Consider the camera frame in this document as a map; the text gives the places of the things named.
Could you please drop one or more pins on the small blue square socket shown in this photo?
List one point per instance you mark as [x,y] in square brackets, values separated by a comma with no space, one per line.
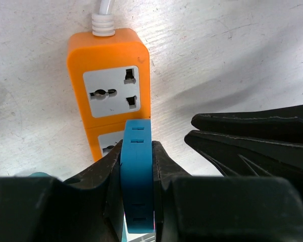
[136,174]

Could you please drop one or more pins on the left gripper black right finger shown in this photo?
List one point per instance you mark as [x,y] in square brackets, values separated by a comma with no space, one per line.
[196,208]

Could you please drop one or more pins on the orange power strip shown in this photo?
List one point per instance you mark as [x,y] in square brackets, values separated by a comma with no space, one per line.
[111,81]

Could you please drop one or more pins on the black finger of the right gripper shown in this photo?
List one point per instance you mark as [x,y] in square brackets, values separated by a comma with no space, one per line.
[241,156]
[281,124]

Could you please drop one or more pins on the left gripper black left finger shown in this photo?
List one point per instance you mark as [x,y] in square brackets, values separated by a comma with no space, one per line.
[85,207]

